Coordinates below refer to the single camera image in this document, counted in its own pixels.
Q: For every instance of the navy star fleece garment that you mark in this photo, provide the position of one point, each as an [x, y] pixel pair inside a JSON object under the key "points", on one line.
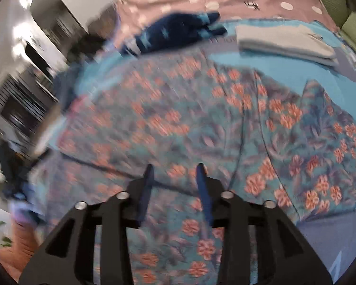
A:
{"points": [[173, 31]]}

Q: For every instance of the blue grey patterned bedspread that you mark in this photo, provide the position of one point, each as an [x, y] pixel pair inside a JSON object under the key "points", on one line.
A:
{"points": [[299, 71]]}

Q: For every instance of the folded grey cloth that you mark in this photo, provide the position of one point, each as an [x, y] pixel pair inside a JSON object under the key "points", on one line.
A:
{"points": [[298, 42]]}

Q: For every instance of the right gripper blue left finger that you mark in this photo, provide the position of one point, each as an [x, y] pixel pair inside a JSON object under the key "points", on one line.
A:
{"points": [[144, 198]]}

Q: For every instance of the pink polka dot pillowcase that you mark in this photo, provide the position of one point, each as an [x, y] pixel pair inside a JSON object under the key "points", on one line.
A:
{"points": [[134, 15]]}

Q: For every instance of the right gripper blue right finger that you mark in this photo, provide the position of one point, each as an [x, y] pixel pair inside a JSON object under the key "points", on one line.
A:
{"points": [[205, 193]]}

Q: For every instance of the floral teal orange garment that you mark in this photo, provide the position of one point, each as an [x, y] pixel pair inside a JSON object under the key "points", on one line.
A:
{"points": [[195, 142]]}

